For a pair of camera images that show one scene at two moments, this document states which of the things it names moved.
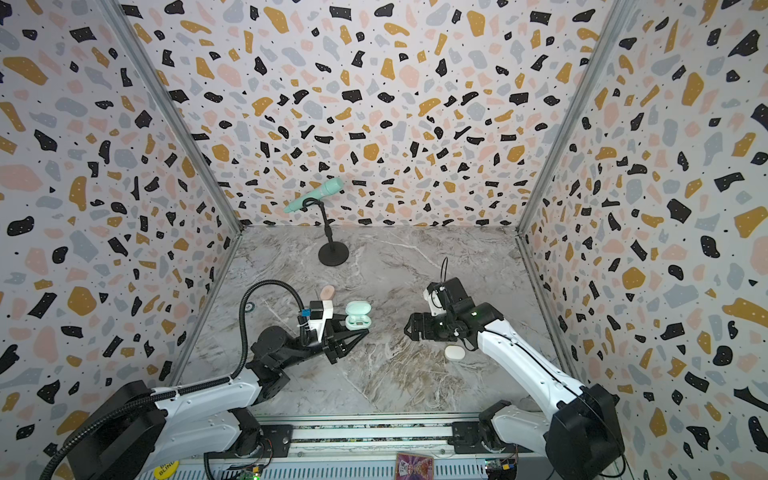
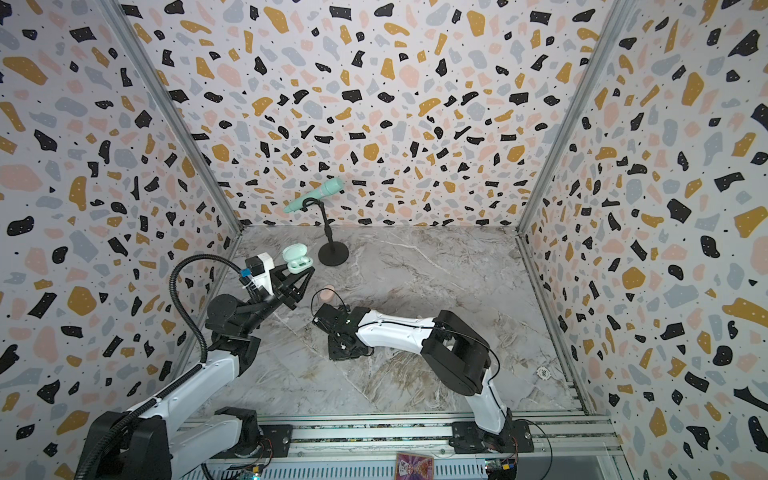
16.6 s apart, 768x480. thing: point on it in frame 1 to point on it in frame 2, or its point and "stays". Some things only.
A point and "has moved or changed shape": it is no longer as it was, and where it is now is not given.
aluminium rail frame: x=364 y=449 stays
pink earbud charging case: x=327 y=293 stays
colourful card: x=414 y=467 stays
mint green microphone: x=329 y=186 stays
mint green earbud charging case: x=358 y=315 has moved or changed shape
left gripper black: x=333 y=344 to x=288 y=295
